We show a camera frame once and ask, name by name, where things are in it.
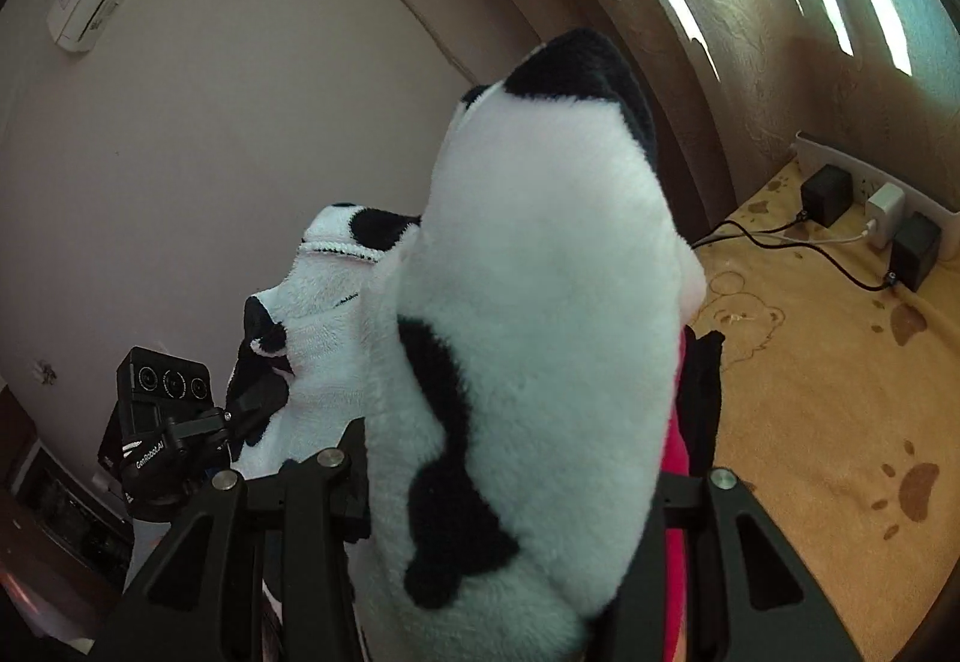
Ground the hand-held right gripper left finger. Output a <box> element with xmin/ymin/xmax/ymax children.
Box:
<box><xmin>97</xmin><ymin>418</ymin><xmax>368</xmax><ymax>662</ymax></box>

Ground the black charger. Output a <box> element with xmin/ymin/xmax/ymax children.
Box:
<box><xmin>890</xmin><ymin>212</ymin><xmax>943</xmax><ymax>293</ymax></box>
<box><xmin>800</xmin><ymin>163</ymin><xmax>855</xmax><ymax>228</ymax></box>

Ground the dark wooden cabinet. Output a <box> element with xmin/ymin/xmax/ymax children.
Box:
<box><xmin>0</xmin><ymin>381</ymin><xmax>143</xmax><ymax>633</ymax></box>

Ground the cow print fleece garment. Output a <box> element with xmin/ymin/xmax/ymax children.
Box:
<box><xmin>225</xmin><ymin>28</ymin><xmax>710</xmax><ymax>662</ymax></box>

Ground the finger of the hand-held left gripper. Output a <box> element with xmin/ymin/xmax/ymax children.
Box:
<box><xmin>169</xmin><ymin>375</ymin><xmax>292</xmax><ymax>458</ymax></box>

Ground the white cable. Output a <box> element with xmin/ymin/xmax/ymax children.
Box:
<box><xmin>750</xmin><ymin>223</ymin><xmax>875</xmax><ymax>249</ymax></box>

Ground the white power strip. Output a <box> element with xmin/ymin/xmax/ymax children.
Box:
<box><xmin>791</xmin><ymin>132</ymin><xmax>960</xmax><ymax>258</ymax></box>

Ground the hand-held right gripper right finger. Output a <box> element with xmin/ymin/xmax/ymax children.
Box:
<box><xmin>592</xmin><ymin>469</ymin><xmax>863</xmax><ymax>662</ymax></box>

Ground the yellow paw print blanket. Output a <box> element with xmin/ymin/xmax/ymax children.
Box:
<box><xmin>675</xmin><ymin>160</ymin><xmax>960</xmax><ymax>662</ymax></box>

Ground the pink garment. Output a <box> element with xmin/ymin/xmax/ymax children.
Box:
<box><xmin>660</xmin><ymin>324</ymin><xmax>698</xmax><ymax>662</ymax></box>

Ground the white charger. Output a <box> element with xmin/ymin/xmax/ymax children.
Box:
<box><xmin>865</xmin><ymin>183</ymin><xmax>909</xmax><ymax>248</ymax></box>

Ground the black cloth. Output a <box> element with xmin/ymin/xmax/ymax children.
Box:
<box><xmin>679</xmin><ymin>328</ymin><xmax>725</xmax><ymax>477</ymax></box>

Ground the black cable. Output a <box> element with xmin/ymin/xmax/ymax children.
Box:
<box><xmin>720</xmin><ymin>219</ymin><xmax>901</xmax><ymax>294</ymax></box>
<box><xmin>691</xmin><ymin>210</ymin><xmax>809</xmax><ymax>252</ymax></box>

